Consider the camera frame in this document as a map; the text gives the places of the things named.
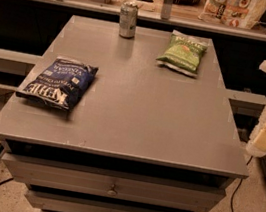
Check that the silver green 7up can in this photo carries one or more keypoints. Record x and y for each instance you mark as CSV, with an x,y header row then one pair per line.
x,y
127,19

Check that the green Kettle chip bag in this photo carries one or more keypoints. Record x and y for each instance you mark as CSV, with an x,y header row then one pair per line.
x,y
183,54

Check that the printed snack bag background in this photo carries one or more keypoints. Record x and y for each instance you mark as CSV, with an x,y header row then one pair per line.
x,y
236,13

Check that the blue Kettle chip bag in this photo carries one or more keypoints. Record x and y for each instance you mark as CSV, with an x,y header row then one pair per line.
x,y
61,85

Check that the grey drawer cabinet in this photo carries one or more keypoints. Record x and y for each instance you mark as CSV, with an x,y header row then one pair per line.
x,y
166,141

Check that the top drawer round knob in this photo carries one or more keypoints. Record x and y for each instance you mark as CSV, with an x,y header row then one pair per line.
x,y
112,191

